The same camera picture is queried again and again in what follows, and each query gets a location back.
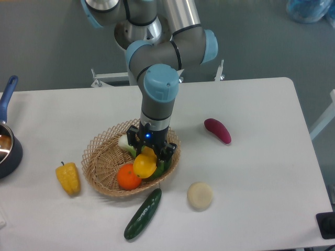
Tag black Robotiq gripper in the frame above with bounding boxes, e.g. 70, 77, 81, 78
126, 119, 177, 163

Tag yellow mango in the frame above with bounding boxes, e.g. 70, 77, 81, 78
133, 146, 157, 179

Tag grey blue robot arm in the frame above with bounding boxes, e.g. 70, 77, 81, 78
81, 1, 218, 162

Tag woven wicker basket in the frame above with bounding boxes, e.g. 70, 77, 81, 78
82, 119, 181, 198

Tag green bok choy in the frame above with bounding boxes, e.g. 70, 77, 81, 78
118, 135, 171, 181

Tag orange fruit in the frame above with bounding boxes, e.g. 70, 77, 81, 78
116, 163, 142, 190

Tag purple sweet potato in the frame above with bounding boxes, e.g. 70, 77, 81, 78
204, 118, 232, 144

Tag green cucumber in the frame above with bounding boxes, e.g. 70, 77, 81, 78
124, 188, 162, 241

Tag yellow bell pepper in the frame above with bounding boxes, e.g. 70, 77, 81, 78
55, 162, 81, 196

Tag dark blue saucepan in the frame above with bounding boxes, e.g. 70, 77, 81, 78
1, 75, 23, 179

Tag white furniture leg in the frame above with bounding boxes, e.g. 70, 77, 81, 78
309, 89, 334, 141

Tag black device at edge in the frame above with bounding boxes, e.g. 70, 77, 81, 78
316, 212, 335, 239

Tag blue plastic bag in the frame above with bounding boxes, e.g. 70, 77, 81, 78
286, 0, 334, 24

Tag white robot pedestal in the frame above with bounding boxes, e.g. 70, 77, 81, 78
127, 63, 138, 86

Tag white metal base frame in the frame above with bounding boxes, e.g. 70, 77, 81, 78
91, 59, 225, 88

